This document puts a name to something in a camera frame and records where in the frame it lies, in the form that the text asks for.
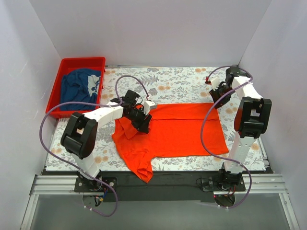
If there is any orange t shirt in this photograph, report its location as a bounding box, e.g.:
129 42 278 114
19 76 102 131
112 103 228 183

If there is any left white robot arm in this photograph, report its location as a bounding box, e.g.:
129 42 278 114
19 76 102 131
60 90 157 192

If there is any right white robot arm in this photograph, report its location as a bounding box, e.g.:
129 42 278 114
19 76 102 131
205 65 272 191

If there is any floral table mat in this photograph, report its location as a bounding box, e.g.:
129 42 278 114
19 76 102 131
45 67 267 172

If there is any blue t shirt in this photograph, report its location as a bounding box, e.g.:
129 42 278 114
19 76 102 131
60 68 101 104

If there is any red plastic bin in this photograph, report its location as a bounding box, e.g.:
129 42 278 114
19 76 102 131
46 57 106 112

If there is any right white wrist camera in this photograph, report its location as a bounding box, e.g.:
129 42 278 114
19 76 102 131
205 77 220 90

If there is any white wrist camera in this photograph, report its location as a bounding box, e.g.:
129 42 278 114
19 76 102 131
143 101 157 114
205 77 220 90

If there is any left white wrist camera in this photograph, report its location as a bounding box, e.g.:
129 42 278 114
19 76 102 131
143 101 157 114

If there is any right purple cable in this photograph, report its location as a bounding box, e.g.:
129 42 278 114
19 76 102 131
200 66 254 209

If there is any purple cable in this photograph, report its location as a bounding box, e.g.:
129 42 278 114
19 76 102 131
200 66 254 209
39 75 152 218

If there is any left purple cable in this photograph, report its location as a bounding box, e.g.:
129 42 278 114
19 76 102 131
39 75 152 218

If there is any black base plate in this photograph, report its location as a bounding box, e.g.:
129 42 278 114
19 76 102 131
74 169 247 203

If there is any aluminium mounting rail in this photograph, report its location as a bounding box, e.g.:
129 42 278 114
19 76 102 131
30 174 288 195

